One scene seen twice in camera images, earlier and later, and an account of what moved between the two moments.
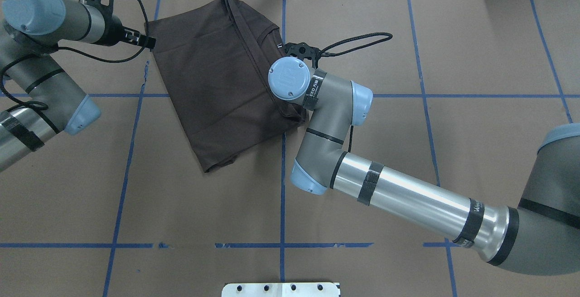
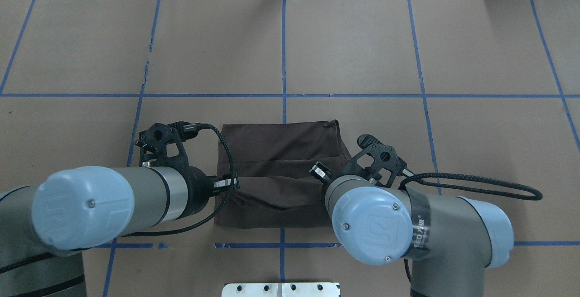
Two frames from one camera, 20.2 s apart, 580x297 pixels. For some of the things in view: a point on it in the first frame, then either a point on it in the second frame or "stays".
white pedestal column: x=280 y=289 stays
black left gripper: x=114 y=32 -> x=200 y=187
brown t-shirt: x=217 y=56 -> x=277 y=189
